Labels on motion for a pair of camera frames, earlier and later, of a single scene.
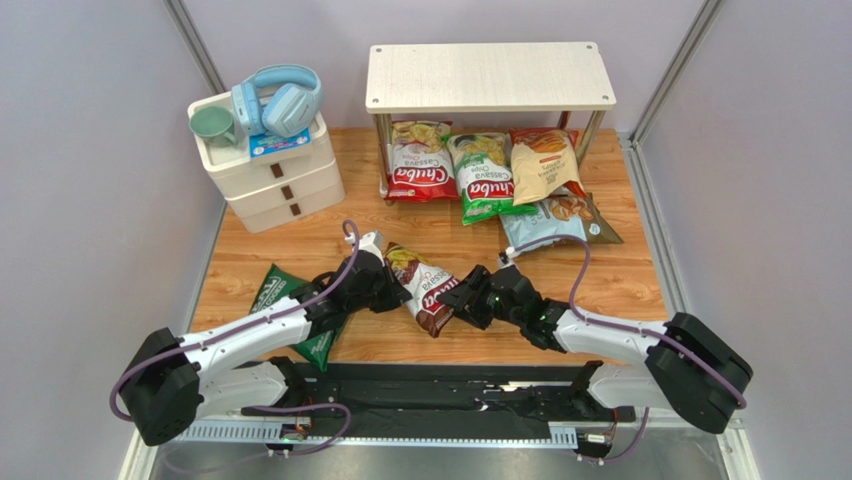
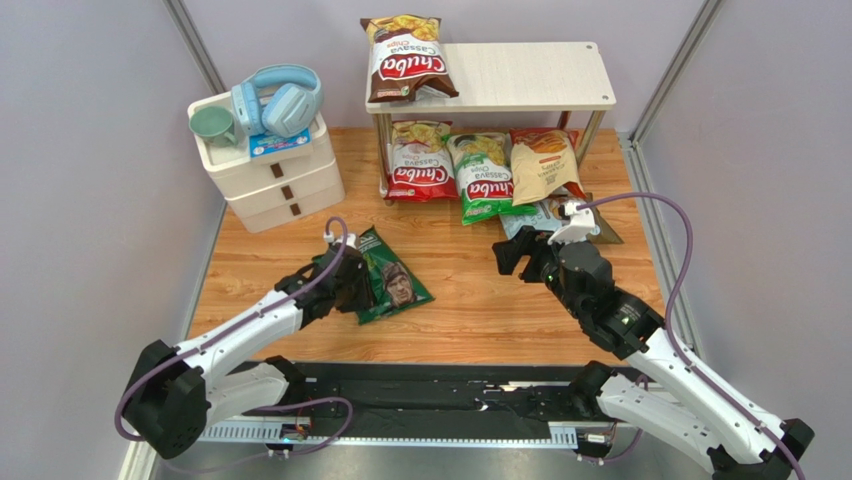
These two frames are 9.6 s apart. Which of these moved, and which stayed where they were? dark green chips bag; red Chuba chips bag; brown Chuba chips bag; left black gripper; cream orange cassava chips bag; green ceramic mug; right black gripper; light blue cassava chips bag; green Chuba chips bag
Moved: brown Chuba chips bag; dark green chips bag; right black gripper
Stayed: green ceramic mug; left black gripper; light blue cassava chips bag; cream orange cassava chips bag; green Chuba chips bag; red Chuba chips bag
